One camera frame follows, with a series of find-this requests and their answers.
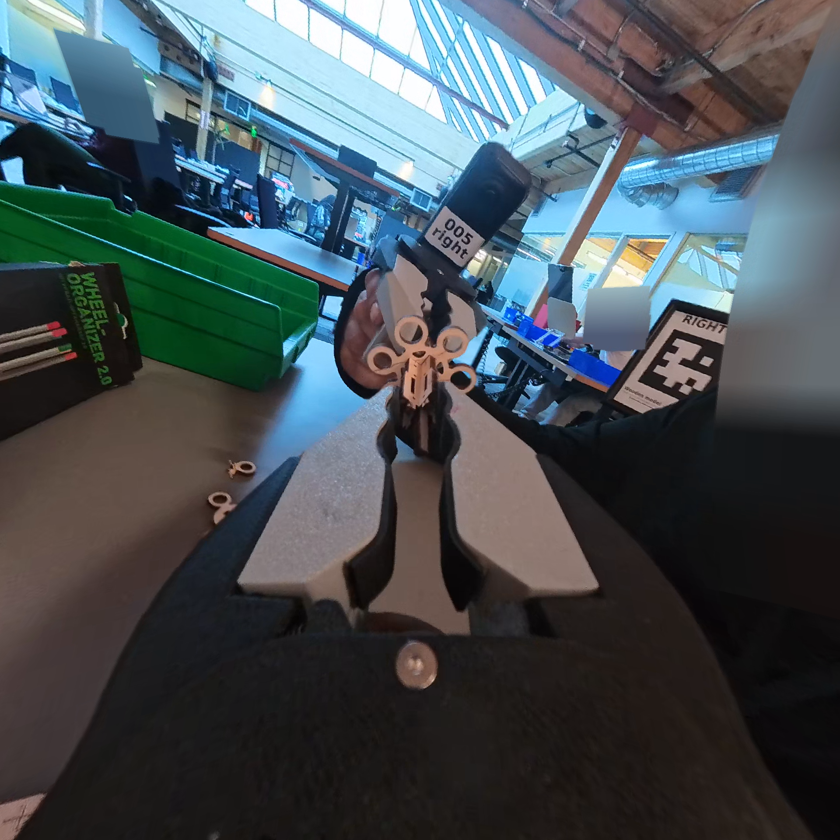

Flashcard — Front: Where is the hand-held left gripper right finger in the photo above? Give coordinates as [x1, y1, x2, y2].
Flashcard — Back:
[440, 397, 599, 613]

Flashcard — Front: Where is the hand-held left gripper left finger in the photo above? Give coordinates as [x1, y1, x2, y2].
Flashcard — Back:
[238, 394, 399, 609]

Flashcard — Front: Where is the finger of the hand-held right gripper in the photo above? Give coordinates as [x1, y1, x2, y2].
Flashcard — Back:
[434, 289, 488, 345]
[363, 261, 434, 368]

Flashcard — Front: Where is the wooden model assembly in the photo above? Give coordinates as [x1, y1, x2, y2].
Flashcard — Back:
[364, 315, 479, 462]

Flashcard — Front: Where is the black model kit box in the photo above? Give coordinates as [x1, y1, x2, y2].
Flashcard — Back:
[0, 261, 144, 442]

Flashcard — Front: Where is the person's right hand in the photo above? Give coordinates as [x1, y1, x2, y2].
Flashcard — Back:
[340, 270, 391, 388]

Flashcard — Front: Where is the blue plastic bin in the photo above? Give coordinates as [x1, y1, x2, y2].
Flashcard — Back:
[507, 316, 565, 347]
[567, 346, 624, 389]

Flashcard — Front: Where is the wooden-edged desk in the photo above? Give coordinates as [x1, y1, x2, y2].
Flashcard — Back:
[206, 226, 361, 293]

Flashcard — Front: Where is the framed marker sign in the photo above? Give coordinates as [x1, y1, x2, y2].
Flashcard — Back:
[604, 298, 731, 417]

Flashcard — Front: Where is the green plastic bin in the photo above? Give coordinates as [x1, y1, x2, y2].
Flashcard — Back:
[0, 180, 321, 393]

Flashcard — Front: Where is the silver ventilation duct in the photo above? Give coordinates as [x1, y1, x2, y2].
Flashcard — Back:
[617, 128, 783, 210]

